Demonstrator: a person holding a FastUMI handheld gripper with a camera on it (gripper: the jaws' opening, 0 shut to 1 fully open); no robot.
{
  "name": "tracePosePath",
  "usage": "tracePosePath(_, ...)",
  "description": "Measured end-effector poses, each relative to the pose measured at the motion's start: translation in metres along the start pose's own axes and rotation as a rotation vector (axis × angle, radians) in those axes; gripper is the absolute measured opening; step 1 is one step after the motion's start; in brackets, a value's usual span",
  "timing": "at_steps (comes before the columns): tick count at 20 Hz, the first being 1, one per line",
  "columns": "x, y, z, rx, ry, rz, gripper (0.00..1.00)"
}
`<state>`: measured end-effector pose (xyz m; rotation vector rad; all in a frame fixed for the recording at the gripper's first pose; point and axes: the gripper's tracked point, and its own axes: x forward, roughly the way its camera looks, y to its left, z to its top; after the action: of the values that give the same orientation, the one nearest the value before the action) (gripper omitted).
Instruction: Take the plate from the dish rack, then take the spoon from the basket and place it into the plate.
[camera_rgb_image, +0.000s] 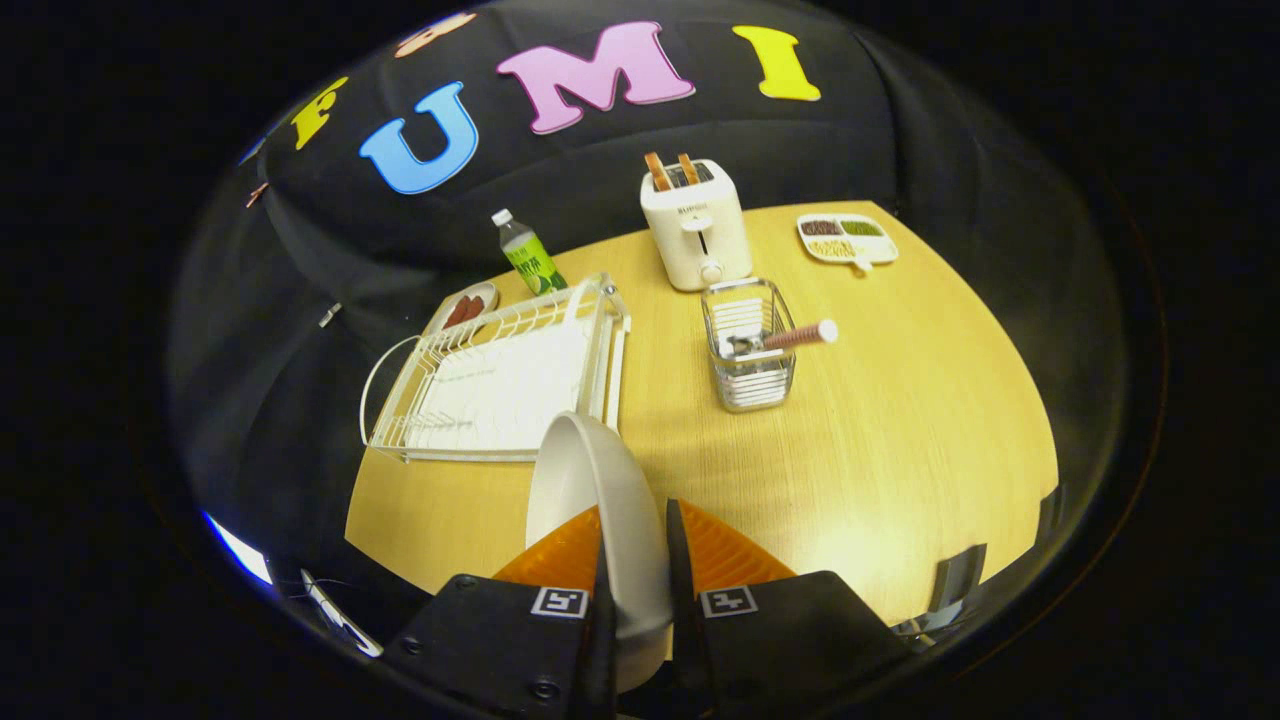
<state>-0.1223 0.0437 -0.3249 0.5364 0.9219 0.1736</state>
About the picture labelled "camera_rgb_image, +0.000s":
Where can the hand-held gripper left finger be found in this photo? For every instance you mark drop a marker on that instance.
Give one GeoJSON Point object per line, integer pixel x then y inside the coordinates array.
{"type": "Point", "coordinates": [608, 640]}

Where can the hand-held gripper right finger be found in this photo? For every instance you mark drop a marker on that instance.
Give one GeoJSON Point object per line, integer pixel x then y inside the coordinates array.
{"type": "Point", "coordinates": [678, 620]}

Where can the black backdrop cloth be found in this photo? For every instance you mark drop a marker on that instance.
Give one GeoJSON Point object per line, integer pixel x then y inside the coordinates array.
{"type": "Point", "coordinates": [600, 170]}

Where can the green-label water bottle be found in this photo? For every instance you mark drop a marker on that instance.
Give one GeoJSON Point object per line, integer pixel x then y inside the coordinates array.
{"type": "Point", "coordinates": [530, 258]}

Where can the white clip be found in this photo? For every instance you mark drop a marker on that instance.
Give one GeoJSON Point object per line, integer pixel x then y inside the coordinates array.
{"type": "Point", "coordinates": [330, 315]}

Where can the small plate with sausages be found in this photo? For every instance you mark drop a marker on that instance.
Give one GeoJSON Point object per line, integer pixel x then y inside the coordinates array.
{"type": "Point", "coordinates": [485, 295]}

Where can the pink clip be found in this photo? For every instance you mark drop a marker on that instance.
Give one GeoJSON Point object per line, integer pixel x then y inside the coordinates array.
{"type": "Point", "coordinates": [257, 193]}

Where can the red sausage piece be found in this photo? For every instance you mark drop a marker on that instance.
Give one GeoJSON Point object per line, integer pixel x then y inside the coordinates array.
{"type": "Point", "coordinates": [474, 308]}
{"type": "Point", "coordinates": [455, 312]}

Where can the white toaster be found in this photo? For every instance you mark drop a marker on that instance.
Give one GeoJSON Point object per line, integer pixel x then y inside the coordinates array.
{"type": "Point", "coordinates": [700, 240]}

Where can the white divided snack dish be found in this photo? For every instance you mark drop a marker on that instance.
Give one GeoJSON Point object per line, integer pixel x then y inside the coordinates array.
{"type": "Point", "coordinates": [850, 250]}

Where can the white flat device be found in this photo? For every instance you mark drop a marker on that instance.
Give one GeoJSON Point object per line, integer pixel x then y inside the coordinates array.
{"type": "Point", "coordinates": [340, 615]}

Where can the toast slice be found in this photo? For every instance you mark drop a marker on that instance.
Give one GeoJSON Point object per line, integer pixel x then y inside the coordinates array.
{"type": "Point", "coordinates": [658, 172]}
{"type": "Point", "coordinates": [688, 168]}

